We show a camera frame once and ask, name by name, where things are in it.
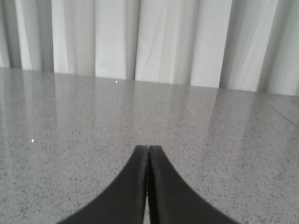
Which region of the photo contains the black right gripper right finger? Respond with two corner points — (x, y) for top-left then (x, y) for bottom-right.
(148, 146), (237, 224)

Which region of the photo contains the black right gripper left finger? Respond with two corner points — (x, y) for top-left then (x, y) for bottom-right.
(60, 145), (149, 224)

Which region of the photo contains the grey pleated curtain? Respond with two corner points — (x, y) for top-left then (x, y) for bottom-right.
(0, 0), (299, 96)

